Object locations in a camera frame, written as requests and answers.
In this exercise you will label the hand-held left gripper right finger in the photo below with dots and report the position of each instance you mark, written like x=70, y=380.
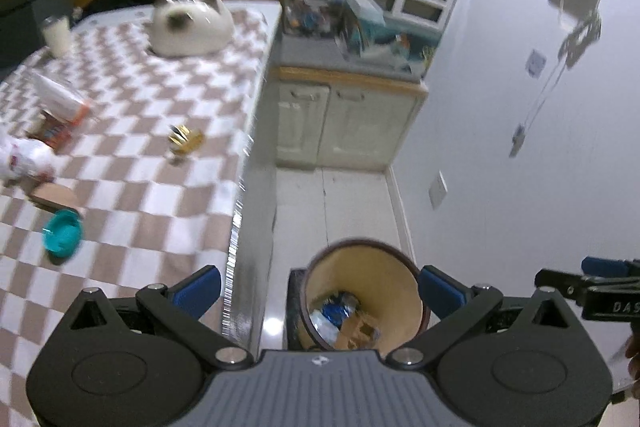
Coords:
x=442, y=292

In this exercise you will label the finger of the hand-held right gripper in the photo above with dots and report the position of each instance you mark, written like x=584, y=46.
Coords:
x=605, y=299
x=610, y=268

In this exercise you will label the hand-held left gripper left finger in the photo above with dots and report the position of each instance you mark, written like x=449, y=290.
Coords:
x=197, y=292

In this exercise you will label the beige bin brown rim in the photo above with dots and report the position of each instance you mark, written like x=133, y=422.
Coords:
x=395, y=277

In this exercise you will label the blue snack bag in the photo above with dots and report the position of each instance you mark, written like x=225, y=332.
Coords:
x=340, y=307

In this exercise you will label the gold foil wrapper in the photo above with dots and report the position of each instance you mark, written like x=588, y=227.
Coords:
x=185, y=139

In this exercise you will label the red snack packet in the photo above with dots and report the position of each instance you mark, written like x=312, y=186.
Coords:
x=50, y=134

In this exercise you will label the white plastic bag red print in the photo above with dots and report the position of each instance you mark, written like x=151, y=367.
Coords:
x=25, y=157

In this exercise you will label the white orange plastic wrapper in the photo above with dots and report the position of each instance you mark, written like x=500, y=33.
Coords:
x=57, y=99

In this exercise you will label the white table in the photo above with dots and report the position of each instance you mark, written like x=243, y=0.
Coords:
x=255, y=217

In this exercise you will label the cream cabinet grey top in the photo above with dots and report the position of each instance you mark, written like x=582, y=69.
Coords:
x=345, y=127

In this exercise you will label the teal storage box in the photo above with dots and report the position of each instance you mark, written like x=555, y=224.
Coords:
x=390, y=39

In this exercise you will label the cream cup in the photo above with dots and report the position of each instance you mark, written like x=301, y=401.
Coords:
x=57, y=37

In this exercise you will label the clear storage box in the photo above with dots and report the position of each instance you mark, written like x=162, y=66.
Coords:
x=312, y=9

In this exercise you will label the grey storage box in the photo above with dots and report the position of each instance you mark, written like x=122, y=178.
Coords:
x=25, y=17

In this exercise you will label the white wall socket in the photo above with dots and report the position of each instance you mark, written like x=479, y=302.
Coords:
x=438, y=189

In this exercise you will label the small white wall card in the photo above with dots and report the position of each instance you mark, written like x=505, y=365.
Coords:
x=536, y=64

